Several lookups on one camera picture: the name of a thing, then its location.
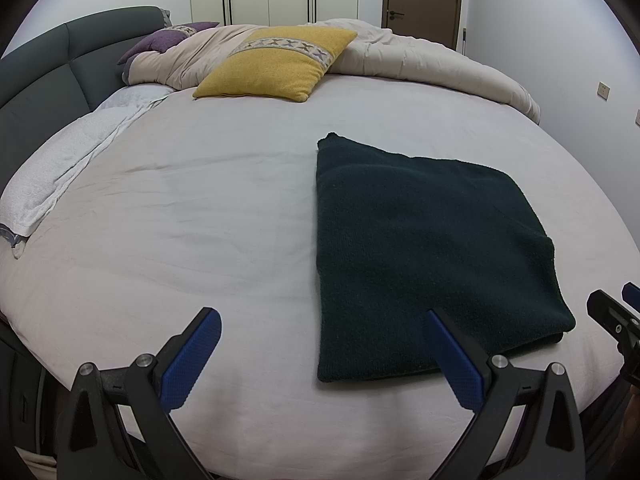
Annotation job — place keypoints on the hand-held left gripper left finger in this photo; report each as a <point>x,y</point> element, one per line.
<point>192,360</point>

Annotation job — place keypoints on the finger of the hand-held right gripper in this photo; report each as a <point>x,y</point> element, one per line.
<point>632,294</point>
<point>612,317</point>

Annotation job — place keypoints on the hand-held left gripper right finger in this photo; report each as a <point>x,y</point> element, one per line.
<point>455,360</point>

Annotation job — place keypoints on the dark green fleece garment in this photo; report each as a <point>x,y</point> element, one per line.
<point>425,260</point>

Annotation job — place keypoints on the bed with white sheet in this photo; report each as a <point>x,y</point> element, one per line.
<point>200,220</point>

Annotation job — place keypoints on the white towel blanket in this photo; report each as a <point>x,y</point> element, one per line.
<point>65,160</point>

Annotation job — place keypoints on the yellow pillow with patterned band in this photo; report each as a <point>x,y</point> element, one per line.
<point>270,70</point>

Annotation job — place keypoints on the beige duvet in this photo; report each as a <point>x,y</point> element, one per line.
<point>425,60</point>

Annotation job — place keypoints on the purple pillow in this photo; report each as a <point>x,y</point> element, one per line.
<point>162,40</point>

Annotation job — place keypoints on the grey padded headboard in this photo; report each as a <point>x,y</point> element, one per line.
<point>45,70</point>

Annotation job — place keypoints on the brown door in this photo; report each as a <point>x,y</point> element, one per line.
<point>425,0</point>

